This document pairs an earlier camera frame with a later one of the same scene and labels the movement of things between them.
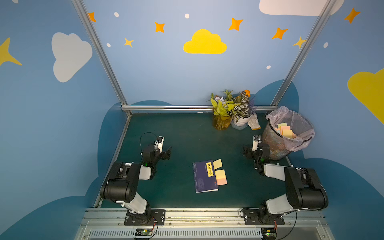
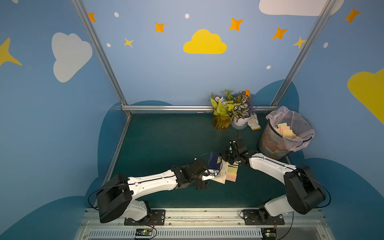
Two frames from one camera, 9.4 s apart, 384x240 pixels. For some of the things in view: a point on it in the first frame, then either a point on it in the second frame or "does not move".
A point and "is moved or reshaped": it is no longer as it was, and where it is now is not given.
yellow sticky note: x=220 y=174 to x=231 y=170
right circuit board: x=269 y=233 does not move
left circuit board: x=143 y=232 does not move
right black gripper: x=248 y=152 to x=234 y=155
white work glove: x=253 y=122 does not move
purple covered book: x=204 y=176 is moved or reshaped
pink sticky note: x=221 y=181 to x=231 y=177
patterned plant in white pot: x=243 y=112 does not move
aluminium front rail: x=205 y=224 does not move
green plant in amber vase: x=223 y=108 does not move
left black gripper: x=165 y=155 to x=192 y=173
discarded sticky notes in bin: x=285 y=130 does not move
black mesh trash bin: x=278 y=149 does not move
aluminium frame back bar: x=184 y=108 does not move
